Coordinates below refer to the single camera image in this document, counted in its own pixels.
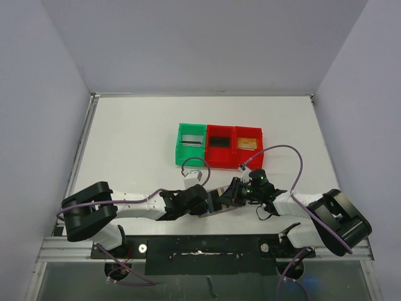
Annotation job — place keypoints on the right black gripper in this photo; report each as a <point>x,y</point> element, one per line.
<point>235,192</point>

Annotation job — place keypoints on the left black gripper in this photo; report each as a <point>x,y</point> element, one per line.
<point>203,205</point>

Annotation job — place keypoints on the brown leather card holder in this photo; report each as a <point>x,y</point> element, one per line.
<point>207,213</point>

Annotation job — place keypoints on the dark grey credit card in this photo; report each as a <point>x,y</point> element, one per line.
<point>212,199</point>

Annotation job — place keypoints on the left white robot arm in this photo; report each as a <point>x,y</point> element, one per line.
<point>88,214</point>

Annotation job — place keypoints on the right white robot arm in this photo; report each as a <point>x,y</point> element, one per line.
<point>337,224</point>

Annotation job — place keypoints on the black credit card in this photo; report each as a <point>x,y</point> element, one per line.
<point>222,142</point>

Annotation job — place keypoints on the silver credit card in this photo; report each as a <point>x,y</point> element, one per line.
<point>192,140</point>

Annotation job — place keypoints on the middle red plastic bin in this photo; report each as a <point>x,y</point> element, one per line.
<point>220,157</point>

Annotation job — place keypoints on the red plastic bin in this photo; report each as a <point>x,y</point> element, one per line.
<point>220,157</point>
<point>241,156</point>

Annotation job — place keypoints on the right red plastic bin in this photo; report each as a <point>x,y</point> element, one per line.
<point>241,156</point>

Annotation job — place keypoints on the green plastic bin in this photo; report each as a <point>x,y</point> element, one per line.
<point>184,152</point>

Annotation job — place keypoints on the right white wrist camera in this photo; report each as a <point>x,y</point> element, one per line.
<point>244,173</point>

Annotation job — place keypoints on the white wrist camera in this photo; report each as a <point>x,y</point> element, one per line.
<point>244,173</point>
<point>192,178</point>

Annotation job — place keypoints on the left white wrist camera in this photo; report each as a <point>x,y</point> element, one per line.
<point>192,178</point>

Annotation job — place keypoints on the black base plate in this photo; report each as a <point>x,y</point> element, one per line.
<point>211,254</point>

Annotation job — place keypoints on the aluminium frame rail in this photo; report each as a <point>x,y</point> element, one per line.
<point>59,249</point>

